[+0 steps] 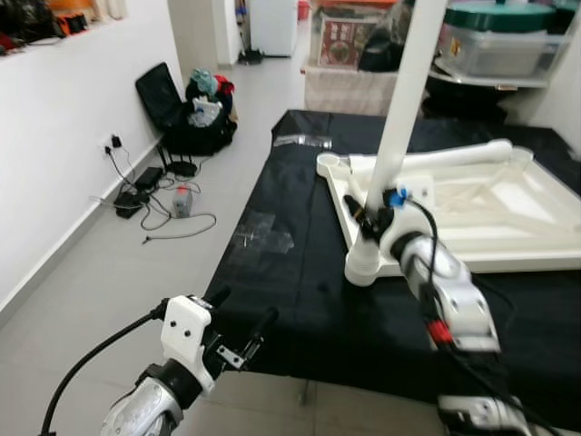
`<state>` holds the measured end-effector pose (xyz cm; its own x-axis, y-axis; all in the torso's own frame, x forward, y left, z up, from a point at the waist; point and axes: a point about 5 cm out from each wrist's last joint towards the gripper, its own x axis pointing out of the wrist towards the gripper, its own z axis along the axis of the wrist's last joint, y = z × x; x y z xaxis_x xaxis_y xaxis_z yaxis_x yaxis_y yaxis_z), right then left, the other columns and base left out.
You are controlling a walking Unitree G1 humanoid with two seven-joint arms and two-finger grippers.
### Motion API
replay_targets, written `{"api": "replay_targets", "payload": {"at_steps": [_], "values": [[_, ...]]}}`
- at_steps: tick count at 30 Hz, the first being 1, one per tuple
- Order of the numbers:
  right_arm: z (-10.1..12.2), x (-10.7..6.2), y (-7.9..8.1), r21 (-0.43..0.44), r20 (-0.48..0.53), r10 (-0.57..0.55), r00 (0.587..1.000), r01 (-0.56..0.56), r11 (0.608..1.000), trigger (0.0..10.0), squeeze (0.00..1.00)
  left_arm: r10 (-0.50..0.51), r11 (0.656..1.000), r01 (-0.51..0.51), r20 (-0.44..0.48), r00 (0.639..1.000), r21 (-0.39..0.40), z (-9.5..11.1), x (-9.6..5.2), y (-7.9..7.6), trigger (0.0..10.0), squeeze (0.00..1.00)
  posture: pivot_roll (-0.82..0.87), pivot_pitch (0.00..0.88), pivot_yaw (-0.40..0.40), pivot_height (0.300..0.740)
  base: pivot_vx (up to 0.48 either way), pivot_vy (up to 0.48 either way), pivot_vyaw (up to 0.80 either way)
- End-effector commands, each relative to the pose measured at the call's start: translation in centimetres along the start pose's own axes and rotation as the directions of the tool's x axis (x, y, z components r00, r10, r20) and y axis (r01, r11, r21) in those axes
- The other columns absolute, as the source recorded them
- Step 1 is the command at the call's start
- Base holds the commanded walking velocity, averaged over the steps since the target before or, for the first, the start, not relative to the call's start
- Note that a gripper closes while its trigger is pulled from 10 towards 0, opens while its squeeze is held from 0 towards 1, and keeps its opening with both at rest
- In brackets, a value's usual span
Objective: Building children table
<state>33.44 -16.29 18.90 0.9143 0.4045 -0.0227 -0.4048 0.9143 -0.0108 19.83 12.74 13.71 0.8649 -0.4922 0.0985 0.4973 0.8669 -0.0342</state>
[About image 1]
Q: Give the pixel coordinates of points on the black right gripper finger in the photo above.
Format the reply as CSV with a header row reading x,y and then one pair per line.
x,y
358,216

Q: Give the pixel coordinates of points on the colourful clothes pile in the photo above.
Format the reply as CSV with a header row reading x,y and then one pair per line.
x,y
207,100

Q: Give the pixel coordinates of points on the white plastic table top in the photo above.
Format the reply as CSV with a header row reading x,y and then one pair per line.
x,y
508,209

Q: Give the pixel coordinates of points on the clear plastic wrapper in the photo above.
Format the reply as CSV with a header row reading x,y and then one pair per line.
x,y
301,141

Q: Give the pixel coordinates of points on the grey small charger box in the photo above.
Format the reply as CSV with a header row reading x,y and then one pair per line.
x,y
182,203

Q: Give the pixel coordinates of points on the white fridge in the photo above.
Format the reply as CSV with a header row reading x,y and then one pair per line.
x,y
272,25

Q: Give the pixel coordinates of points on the black power adapter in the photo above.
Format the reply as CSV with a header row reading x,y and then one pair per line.
x,y
149,177

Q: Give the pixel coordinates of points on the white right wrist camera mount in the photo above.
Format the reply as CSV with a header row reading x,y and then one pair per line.
x,y
418,191

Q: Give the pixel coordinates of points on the white wall socket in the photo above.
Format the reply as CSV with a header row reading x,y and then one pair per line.
x,y
111,143

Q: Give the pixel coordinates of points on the clear tape patch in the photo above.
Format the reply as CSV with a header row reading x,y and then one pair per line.
x,y
263,234

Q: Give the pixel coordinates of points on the dark red patterned box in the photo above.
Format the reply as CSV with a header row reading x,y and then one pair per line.
x,y
345,44

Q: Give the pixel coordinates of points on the black power strip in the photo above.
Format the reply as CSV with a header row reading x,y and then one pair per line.
x,y
128,205

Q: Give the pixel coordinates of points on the beige fringed cloth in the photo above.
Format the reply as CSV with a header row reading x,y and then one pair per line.
x,y
345,91

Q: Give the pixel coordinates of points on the black cloth cover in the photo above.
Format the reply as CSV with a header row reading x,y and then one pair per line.
x,y
300,318

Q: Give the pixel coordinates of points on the black bag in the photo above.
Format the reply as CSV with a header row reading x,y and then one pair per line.
x,y
381,53

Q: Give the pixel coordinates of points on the clear box with orange lid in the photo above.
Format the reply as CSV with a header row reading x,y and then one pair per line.
x,y
318,18

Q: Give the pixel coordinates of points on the clear plastic storage box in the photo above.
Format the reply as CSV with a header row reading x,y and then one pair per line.
x,y
504,54

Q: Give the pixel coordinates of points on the dark green round lid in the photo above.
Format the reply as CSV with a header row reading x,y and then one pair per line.
x,y
499,16

